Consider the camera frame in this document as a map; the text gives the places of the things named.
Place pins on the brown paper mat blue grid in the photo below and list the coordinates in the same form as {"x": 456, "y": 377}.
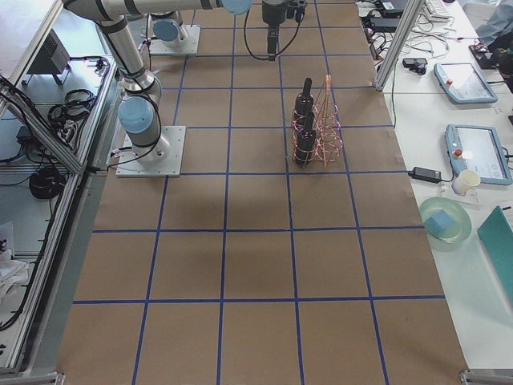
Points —
{"x": 249, "y": 268}

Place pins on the teach pendant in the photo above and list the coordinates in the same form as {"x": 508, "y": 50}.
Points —
{"x": 463, "y": 83}
{"x": 477, "y": 148}

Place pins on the dark wine bottle front basket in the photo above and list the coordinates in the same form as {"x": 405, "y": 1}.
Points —
{"x": 306, "y": 139}

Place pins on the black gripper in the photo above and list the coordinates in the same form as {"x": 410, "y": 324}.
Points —
{"x": 271, "y": 15}

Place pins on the teach pendant far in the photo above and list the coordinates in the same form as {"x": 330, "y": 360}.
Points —
{"x": 463, "y": 83}

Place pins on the black power adapter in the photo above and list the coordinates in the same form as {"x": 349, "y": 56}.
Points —
{"x": 425, "y": 174}

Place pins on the blue foam cube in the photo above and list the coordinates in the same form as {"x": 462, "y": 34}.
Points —
{"x": 441, "y": 224}

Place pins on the teach pendant near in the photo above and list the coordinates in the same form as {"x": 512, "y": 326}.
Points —
{"x": 477, "y": 148}

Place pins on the grey control box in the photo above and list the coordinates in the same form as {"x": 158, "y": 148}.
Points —
{"x": 51, "y": 59}

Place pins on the copper wire wine basket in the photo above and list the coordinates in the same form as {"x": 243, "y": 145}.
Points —
{"x": 329, "y": 142}

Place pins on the green glass plate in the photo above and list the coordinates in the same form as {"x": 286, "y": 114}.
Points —
{"x": 459, "y": 214}

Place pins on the teal folder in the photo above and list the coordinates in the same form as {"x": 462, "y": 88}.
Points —
{"x": 495, "y": 233}

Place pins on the white paper cup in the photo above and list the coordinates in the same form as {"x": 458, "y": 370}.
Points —
{"x": 465, "y": 182}

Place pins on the aluminium frame post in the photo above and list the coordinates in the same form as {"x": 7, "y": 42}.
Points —
{"x": 404, "y": 28}

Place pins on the dark wine bottle rear basket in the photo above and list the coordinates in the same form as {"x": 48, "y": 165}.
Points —
{"x": 304, "y": 101}

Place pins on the dark wine bottle basket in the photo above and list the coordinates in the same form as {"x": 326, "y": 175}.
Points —
{"x": 306, "y": 139}
{"x": 304, "y": 101}

